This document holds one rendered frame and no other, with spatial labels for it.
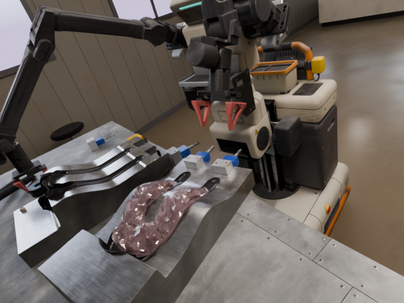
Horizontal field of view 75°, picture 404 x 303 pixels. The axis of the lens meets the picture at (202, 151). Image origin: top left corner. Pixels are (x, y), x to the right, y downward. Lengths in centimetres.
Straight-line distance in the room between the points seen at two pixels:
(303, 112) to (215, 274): 86
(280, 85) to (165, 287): 102
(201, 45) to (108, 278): 52
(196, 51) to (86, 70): 259
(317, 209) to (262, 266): 87
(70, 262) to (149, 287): 20
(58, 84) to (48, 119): 37
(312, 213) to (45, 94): 257
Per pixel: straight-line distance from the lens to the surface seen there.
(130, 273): 56
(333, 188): 157
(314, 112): 125
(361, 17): 676
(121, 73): 338
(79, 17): 102
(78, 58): 317
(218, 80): 70
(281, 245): 64
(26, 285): 89
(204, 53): 64
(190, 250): 60
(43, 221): 96
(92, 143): 140
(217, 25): 72
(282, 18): 92
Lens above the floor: 130
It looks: 30 degrees down
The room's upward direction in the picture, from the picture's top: 18 degrees counter-clockwise
